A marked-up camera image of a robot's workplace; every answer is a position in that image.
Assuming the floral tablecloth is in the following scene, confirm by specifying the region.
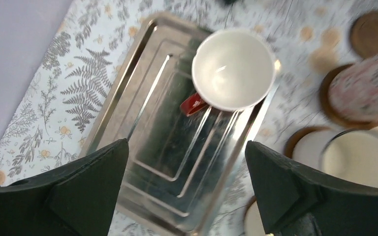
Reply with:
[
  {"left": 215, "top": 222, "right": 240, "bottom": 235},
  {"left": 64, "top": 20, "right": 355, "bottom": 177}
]
[{"left": 0, "top": 0, "right": 378, "bottom": 186}]

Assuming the cream yellow mug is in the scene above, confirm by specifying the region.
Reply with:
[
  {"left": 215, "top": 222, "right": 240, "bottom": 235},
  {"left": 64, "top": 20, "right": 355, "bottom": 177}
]
[{"left": 244, "top": 200, "right": 266, "bottom": 236}]

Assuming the white cup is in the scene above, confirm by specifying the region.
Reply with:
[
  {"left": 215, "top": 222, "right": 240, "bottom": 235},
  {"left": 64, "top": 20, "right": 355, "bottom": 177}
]
[{"left": 180, "top": 28, "right": 281, "bottom": 116}]

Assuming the white ribbed mug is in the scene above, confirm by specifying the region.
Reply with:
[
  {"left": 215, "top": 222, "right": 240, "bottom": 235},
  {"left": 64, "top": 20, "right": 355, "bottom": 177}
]
[{"left": 292, "top": 129, "right": 378, "bottom": 188}]

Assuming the metal serving tray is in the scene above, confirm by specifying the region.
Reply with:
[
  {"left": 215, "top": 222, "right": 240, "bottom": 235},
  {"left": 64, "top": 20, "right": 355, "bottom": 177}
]
[{"left": 80, "top": 12, "right": 277, "bottom": 236}]

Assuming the pink mug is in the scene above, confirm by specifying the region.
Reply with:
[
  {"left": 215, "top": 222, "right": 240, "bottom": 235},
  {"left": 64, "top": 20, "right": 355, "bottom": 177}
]
[{"left": 319, "top": 55, "right": 378, "bottom": 130}]

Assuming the brown wooden coaster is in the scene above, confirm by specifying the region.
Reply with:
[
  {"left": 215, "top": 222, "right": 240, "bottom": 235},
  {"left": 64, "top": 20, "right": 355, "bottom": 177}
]
[
  {"left": 318, "top": 63, "right": 378, "bottom": 131},
  {"left": 242, "top": 196, "right": 256, "bottom": 224},
  {"left": 283, "top": 126, "right": 330, "bottom": 159}
]

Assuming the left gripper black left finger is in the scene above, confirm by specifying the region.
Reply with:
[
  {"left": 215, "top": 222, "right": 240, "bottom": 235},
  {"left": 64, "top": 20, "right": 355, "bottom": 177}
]
[{"left": 0, "top": 139, "right": 129, "bottom": 236}]

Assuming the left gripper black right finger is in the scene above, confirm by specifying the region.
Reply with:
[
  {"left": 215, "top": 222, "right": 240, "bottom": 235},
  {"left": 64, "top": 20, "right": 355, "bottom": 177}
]
[{"left": 245, "top": 141, "right": 378, "bottom": 236}]

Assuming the dark walnut round coaster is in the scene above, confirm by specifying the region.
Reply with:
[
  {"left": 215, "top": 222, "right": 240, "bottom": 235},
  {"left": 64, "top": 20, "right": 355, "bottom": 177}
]
[{"left": 349, "top": 10, "right": 378, "bottom": 59}]

